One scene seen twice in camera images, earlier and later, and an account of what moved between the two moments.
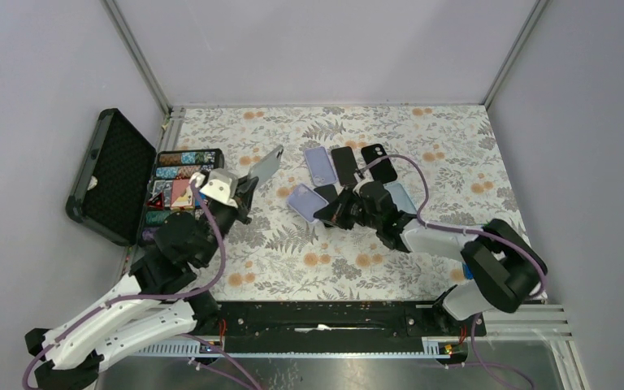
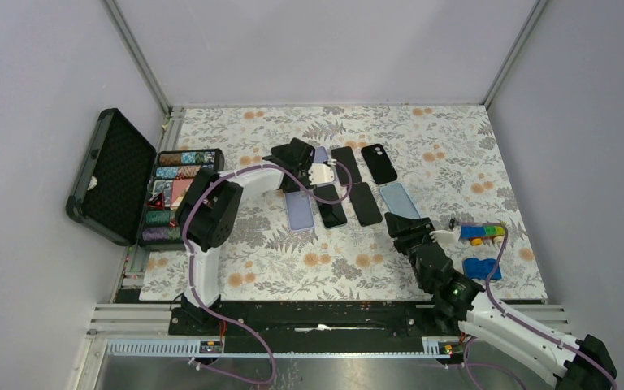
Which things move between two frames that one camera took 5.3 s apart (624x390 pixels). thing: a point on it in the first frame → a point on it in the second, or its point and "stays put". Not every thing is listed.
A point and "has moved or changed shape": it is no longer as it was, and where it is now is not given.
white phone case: [304, 201] has moved or changed shape
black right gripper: [335, 214] → [396, 223]
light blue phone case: [401, 197] stays put
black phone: [345, 165] stays put
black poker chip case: [124, 187] stays put
